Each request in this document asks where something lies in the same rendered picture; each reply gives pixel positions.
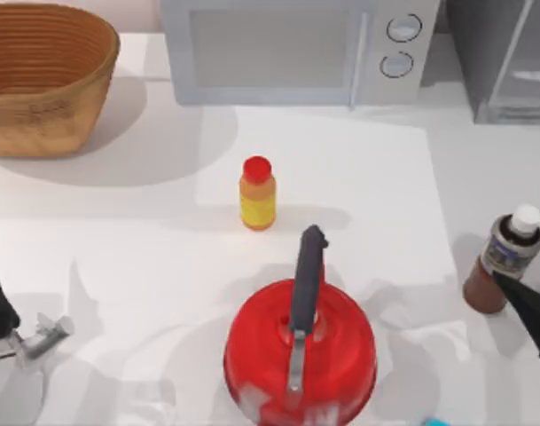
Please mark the microwave oven door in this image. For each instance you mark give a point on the microwave oven door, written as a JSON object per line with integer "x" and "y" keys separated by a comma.
{"x": 269, "y": 49}

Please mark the pale microwave oven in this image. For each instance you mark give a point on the pale microwave oven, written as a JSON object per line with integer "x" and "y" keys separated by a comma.
{"x": 393, "y": 91}

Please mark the light blue object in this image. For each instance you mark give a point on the light blue object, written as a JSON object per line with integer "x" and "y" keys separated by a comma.
{"x": 434, "y": 422}

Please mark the microwave knob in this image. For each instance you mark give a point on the microwave knob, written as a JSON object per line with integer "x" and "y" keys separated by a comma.
{"x": 404, "y": 27}
{"x": 396, "y": 65}

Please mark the brown bottle with white cap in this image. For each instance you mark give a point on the brown bottle with white cap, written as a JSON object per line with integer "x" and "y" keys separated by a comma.
{"x": 509, "y": 253}

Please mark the yellow bottle with red cap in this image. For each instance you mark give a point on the yellow bottle with red cap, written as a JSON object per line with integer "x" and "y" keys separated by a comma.
{"x": 257, "y": 204}

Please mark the woven brown basket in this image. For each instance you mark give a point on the woven brown basket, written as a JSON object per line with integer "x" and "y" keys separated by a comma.
{"x": 52, "y": 111}

